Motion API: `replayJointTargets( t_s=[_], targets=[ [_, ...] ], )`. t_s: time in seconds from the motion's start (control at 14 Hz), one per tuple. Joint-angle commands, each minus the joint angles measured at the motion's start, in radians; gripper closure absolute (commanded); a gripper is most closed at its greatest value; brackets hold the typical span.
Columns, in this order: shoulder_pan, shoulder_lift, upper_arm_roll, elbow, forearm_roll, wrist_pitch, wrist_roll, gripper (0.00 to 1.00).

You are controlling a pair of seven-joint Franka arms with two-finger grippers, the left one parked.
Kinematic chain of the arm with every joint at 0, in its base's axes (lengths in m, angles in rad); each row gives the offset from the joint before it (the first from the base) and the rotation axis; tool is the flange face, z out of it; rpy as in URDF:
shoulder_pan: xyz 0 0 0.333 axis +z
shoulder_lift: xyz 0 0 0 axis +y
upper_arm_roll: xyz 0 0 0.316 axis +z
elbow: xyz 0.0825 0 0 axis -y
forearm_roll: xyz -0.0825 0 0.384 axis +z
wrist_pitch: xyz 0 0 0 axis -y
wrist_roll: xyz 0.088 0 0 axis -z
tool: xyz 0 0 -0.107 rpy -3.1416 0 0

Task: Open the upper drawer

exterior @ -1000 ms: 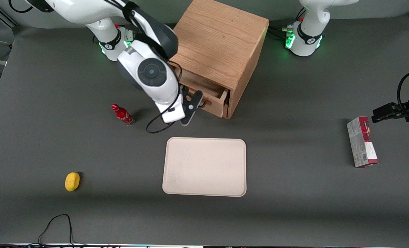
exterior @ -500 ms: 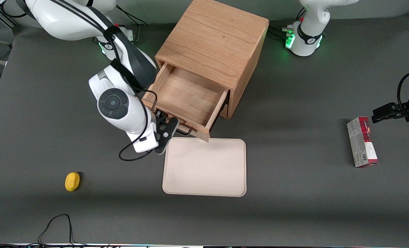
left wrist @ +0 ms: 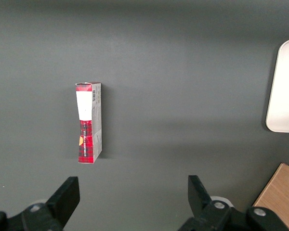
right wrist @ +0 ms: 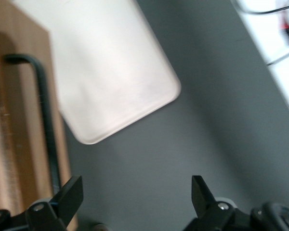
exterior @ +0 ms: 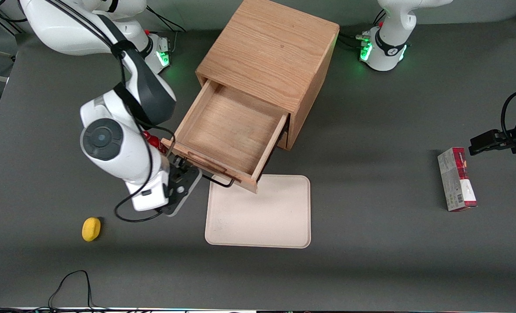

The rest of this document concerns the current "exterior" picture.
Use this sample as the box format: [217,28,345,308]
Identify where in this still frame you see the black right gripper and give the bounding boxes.
[125,156,201,213]

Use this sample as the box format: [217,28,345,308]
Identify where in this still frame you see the wooden drawer cabinet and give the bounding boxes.
[195,0,340,151]

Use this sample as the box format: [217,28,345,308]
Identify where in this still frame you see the red soda bottle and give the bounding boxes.
[141,130,170,156]

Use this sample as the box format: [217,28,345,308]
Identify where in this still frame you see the grey and red carton box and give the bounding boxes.
[437,147,478,212]

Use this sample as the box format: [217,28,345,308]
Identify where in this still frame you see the beige plastic tray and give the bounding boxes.
[204,173,312,249]

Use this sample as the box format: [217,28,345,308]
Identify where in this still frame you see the yellow lemon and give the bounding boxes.
[82,217,101,242]

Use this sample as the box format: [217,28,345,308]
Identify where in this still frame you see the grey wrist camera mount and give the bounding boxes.
[161,167,203,218]

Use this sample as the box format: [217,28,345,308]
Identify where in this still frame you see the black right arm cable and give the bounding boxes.
[0,0,177,223]

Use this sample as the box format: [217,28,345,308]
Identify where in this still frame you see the black right arm base cables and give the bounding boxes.
[145,5,187,48]

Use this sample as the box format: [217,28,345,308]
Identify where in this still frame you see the black arm base cables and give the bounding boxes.
[145,5,187,48]
[338,9,387,49]

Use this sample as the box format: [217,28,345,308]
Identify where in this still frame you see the black cable at table edge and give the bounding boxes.
[0,270,111,313]

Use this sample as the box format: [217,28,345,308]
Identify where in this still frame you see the black left arm base cables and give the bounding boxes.
[338,9,387,49]

